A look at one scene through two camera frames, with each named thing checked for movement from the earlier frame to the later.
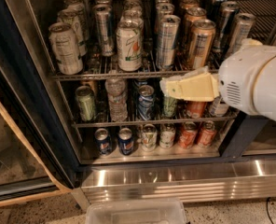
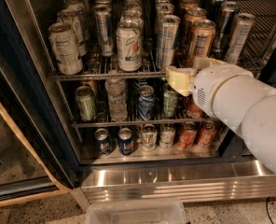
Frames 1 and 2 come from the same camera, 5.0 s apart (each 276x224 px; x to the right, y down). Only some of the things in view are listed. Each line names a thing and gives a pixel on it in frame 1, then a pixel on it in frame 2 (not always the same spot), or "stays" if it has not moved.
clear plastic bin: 136,212 stays
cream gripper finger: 250,41 -> 201,62
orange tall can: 201,37 stays
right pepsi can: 126,142 stays
